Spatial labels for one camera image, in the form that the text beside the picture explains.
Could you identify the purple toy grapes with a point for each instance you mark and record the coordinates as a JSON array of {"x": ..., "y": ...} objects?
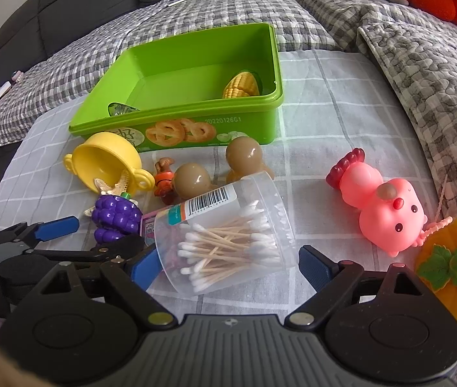
[{"x": 115, "y": 216}]

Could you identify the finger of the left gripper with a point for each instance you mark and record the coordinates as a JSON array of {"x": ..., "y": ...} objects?
[
  {"x": 33, "y": 234},
  {"x": 125, "y": 248}
]

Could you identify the clear cotton swab jar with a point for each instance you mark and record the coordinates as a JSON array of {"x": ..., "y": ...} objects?
[{"x": 236, "y": 233}]

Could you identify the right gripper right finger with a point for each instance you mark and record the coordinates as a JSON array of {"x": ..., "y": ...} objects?
[{"x": 334, "y": 285}]

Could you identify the yellow toy corn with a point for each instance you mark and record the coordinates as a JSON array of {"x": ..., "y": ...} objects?
[{"x": 244, "y": 84}]

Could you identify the grey patterned blanket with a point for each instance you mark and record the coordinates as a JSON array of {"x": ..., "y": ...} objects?
[{"x": 420, "y": 63}]

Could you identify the white grid cloth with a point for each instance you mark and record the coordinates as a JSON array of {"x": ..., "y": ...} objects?
[{"x": 334, "y": 101}]

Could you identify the yellow toy pot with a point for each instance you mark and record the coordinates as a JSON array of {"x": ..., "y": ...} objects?
[{"x": 106, "y": 156}]

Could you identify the grey checkered quilt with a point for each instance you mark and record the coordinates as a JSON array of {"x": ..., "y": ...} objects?
[{"x": 299, "y": 25}]

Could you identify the green plastic biscuit box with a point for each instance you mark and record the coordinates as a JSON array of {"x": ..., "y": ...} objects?
[{"x": 177, "y": 84}]

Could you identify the small orange figurine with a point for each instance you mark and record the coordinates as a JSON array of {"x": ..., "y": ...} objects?
[{"x": 163, "y": 180}]

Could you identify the pink card box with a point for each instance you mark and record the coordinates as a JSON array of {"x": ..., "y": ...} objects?
[{"x": 147, "y": 229}]

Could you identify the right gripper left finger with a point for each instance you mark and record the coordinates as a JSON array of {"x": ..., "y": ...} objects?
[{"x": 127, "y": 299}]

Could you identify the tan octopus toy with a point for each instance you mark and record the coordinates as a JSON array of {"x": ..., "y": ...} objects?
[
  {"x": 191, "y": 180},
  {"x": 245, "y": 157}
]

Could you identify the clear green hair clip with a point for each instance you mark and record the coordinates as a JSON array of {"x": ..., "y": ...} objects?
[{"x": 116, "y": 108}]

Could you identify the beige starfish toy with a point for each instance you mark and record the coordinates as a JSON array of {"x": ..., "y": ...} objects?
[{"x": 117, "y": 189}]

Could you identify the pink rubber chick toy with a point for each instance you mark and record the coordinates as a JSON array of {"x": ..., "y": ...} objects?
[{"x": 391, "y": 214}]

